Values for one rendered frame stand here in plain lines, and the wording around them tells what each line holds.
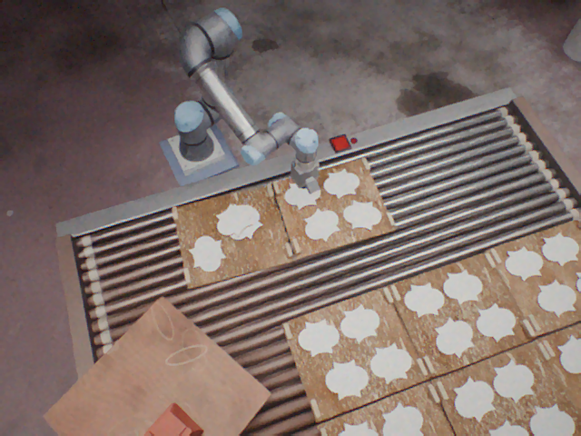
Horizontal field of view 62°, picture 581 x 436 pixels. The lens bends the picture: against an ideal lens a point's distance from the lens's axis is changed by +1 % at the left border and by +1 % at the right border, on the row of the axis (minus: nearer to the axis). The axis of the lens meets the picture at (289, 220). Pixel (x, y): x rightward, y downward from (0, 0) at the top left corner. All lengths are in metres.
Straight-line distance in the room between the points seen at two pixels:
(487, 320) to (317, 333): 0.62
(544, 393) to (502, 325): 0.25
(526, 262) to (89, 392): 1.61
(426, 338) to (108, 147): 2.39
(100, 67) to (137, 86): 0.33
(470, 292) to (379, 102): 1.92
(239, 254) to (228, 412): 0.58
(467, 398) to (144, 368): 1.07
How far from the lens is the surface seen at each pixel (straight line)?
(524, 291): 2.02
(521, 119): 2.43
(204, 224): 1.94
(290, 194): 1.96
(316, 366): 1.75
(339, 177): 2.01
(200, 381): 1.66
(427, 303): 1.86
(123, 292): 1.93
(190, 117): 1.97
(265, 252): 1.87
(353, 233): 1.91
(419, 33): 4.04
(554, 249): 2.13
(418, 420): 1.78
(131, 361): 1.72
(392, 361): 1.78
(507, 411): 1.89
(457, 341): 1.86
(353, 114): 3.42
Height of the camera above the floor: 2.66
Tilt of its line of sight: 64 degrees down
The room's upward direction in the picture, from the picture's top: 1 degrees clockwise
